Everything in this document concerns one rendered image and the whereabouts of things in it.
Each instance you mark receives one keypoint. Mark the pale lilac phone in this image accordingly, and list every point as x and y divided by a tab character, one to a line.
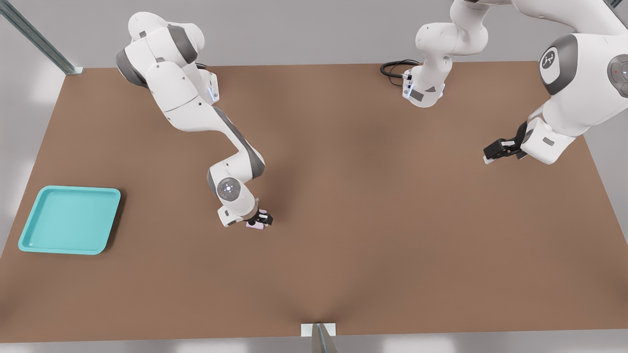
252	226

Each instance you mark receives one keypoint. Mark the pale blue-green tray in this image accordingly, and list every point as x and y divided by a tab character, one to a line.
68	220

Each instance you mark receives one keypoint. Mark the silver frame post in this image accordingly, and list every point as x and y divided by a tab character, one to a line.
321	338
39	37
619	2

